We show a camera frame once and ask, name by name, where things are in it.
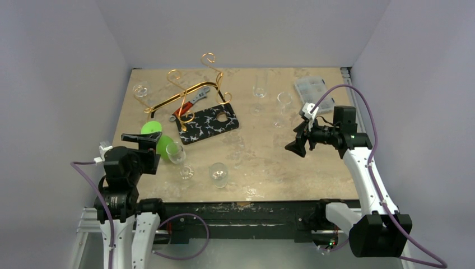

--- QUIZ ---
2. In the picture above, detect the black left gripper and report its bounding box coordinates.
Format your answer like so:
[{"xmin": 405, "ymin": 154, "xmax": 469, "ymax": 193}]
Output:
[{"xmin": 120, "ymin": 132, "xmax": 161, "ymax": 184}]

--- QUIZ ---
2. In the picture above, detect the green plastic wine glass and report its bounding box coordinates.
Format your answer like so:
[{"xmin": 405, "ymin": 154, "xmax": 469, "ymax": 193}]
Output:
[{"xmin": 141, "ymin": 120, "xmax": 174, "ymax": 163}]

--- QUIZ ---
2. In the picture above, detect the clear round wine glass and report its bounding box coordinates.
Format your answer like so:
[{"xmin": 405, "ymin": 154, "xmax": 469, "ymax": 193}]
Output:
[{"xmin": 132, "ymin": 81, "xmax": 150, "ymax": 98}]

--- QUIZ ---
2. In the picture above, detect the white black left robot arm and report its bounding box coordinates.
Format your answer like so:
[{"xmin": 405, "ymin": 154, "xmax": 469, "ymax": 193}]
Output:
[{"xmin": 94, "ymin": 131, "xmax": 167, "ymax": 268}]

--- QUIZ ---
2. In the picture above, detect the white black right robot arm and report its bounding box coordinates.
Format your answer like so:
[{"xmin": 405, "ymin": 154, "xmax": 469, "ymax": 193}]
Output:
[{"xmin": 285, "ymin": 103, "xmax": 412, "ymax": 257}]

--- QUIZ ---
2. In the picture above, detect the clear tall wine glass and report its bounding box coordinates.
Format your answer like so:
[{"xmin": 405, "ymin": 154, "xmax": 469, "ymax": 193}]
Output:
[{"xmin": 273, "ymin": 92, "xmax": 293, "ymax": 128}]

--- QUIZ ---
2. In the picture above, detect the black marbled rack base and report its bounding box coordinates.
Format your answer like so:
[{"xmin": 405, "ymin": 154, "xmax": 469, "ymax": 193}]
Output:
[{"xmin": 175, "ymin": 104, "xmax": 239, "ymax": 145}]

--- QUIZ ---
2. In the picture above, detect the clear stemmed glass near left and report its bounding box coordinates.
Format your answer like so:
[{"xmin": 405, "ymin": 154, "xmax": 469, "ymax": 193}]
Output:
[{"xmin": 166, "ymin": 142, "xmax": 194, "ymax": 180}]

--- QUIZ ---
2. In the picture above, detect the clear plastic screw box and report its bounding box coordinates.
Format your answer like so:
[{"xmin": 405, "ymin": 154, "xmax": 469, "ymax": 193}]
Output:
[{"xmin": 294, "ymin": 76, "xmax": 335, "ymax": 114}]

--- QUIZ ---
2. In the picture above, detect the clear champagne flute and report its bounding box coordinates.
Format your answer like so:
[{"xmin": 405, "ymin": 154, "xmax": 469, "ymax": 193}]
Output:
[{"xmin": 250, "ymin": 69, "xmax": 268, "ymax": 116}]

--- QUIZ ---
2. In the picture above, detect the short ribbed clear goblet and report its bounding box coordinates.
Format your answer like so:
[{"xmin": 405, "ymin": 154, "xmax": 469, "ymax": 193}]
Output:
[{"xmin": 209, "ymin": 163, "xmax": 228, "ymax": 188}]

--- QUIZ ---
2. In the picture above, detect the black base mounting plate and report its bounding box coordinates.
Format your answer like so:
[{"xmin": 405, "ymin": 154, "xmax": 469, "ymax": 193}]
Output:
[{"xmin": 153, "ymin": 199, "xmax": 342, "ymax": 245}]

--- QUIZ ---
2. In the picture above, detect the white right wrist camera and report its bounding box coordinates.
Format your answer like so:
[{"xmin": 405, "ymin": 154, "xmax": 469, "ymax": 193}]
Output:
[{"xmin": 299, "ymin": 103, "xmax": 319, "ymax": 131}]

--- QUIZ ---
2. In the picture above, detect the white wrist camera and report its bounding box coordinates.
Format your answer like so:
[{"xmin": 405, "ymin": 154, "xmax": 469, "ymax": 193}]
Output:
[
  {"xmin": 299, "ymin": 103, "xmax": 319, "ymax": 131},
  {"xmin": 94, "ymin": 141, "xmax": 113, "ymax": 164}
]

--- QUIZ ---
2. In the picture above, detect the red handled adjustable wrench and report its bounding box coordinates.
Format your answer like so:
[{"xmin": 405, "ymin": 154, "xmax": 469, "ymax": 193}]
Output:
[{"xmin": 169, "ymin": 87, "xmax": 210, "ymax": 122}]

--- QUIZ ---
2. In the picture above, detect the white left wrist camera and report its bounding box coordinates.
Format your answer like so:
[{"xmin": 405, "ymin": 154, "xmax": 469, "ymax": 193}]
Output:
[{"xmin": 94, "ymin": 141, "xmax": 113, "ymax": 164}]

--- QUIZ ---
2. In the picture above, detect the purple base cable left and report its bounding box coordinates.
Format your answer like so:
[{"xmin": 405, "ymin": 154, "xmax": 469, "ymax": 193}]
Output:
[{"xmin": 152, "ymin": 212, "xmax": 210, "ymax": 261}]

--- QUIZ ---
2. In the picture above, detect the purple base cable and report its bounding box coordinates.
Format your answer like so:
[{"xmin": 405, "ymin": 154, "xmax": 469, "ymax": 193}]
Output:
[
  {"xmin": 152, "ymin": 212, "xmax": 210, "ymax": 261},
  {"xmin": 316, "ymin": 231, "xmax": 353, "ymax": 254}
]

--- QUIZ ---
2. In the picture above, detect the gold wire wine glass rack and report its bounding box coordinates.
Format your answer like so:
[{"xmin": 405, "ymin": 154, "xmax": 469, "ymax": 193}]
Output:
[{"xmin": 133, "ymin": 52, "xmax": 232, "ymax": 132}]

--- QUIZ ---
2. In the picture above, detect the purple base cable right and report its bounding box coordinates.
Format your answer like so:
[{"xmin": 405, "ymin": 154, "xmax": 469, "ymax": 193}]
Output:
[{"xmin": 316, "ymin": 231, "xmax": 353, "ymax": 254}]

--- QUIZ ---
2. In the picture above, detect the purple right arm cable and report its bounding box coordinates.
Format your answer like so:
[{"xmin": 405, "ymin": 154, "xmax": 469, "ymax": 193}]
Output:
[{"xmin": 311, "ymin": 84, "xmax": 448, "ymax": 269}]

